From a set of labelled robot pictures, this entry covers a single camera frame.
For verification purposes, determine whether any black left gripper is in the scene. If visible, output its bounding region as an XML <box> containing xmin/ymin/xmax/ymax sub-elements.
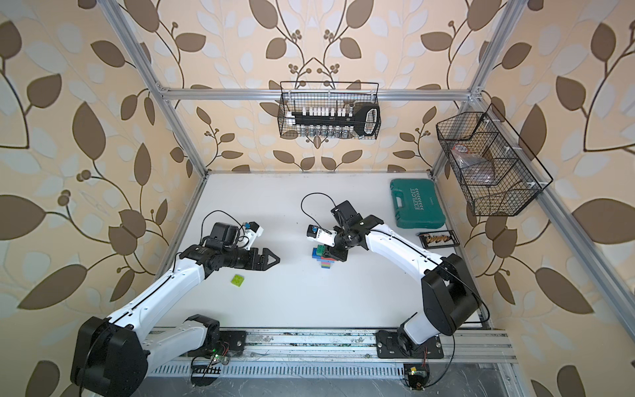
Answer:
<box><xmin>225</xmin><ymin>248</ymin><xmax>283</xmax><ymax>273</ymax></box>

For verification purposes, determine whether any lime green small lego brick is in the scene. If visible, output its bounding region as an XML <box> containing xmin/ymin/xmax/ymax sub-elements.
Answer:
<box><xmin>231</xmin><ymin>275</ymin><xmax>245</xmax><ymax>287</ymax></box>

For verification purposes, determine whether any green long lego brick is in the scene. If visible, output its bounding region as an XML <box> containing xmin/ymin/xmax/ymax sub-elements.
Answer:
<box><xmin>316</xmin><ymin>245</ymin><xmax>333</xmax><ymax>258</ymax></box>

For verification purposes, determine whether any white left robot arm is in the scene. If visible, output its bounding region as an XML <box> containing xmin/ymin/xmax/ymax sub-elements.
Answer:
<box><xmin>70</xmin><ymin>223</ymin><xmax>280</xmax><ymax>396</ymax></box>

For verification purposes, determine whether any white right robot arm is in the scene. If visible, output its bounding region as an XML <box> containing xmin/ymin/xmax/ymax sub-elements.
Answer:
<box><xmin>331</xmin><ymin>201</ymin><xmax>482</xmax><ymax>347</ymax></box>

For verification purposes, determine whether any green plastic tool case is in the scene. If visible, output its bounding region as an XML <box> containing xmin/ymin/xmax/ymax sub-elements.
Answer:
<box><xmin>390</xmin><ymin>179</ymin><xmax>446</xmax><ymax>230</ymax></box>

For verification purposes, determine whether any black battery charging board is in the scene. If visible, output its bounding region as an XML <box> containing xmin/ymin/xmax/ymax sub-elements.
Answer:
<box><xmin>418</xmin><ymin>230</ymin><xmax>460</xmax><ymax>250</ymax></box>

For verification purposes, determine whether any black socket tool set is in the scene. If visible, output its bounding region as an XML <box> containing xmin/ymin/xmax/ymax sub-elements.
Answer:
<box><xmin>278</xmin><ymin>104</ymin><xmax>382</xmax><ymax>139</ymax></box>

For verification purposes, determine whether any plastic bag in basket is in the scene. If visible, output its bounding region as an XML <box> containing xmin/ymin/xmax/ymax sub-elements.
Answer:
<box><xmin>451</xmin><ymin>145</ymin><xmax>496</xmax><ymax>186</ymax></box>

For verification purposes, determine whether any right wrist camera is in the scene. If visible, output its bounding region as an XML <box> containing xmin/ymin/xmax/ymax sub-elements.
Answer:
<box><xmin>306</xmin><ymin>225</ymin><xmax>336</xmax><ymax>246</ymax></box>

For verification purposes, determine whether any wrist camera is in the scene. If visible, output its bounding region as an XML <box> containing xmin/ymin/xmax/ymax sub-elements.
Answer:
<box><xmin>243</xmin><ymin>222</ymin><xmax>264</xmax><ymax>250</ymax></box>
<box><xmin>306</xmin><ymin>225</ymin><xmax>336</xmax><ymax>246</ymax></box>

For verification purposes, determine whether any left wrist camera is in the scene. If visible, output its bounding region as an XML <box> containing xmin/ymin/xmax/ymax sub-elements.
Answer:
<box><xmin>243</xmin><ymin>222</ymin><xmax>264</xmax><ymax>250</ymax></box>

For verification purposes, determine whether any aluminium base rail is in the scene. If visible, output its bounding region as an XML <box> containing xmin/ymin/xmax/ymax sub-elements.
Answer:
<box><xmin>147</xmin><ymin>328</ymin><xmax>518</xmax><ymax>380</ymax></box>

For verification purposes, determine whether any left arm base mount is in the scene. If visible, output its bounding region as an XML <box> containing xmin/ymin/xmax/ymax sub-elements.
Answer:
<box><xmin>183</xmin><ymin>330</ymin><xmax>247</xmax><ymax>358</ymax></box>

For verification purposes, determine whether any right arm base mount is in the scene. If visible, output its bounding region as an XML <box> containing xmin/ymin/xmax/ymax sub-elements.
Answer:
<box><xmin>375</xmin><ymin>330</ymin><xmax>444</xmax><ymax>360</ymax></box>

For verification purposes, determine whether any back wire basket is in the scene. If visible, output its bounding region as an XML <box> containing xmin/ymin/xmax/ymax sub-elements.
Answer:
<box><xmin>277</xmin><ymin>80</ymin><xmax>381</xmax><ymax>140</ymax></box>

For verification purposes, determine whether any wire basket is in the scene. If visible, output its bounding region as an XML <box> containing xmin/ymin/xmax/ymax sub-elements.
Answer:
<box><xmin>436</xmin><ymin>104</ymin><xmax>553</xmax><ymax>217</ymax></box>
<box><xmin>277</xmin><ymin>80</ymin><xmax>381</xmax><ymax>140</ymax></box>

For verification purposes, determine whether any right wire basket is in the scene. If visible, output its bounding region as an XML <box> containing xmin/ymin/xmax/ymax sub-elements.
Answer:
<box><xmin>436</xmin><ymin>104</ymin><xmax>553</xmax><ymax>217</ymax></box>

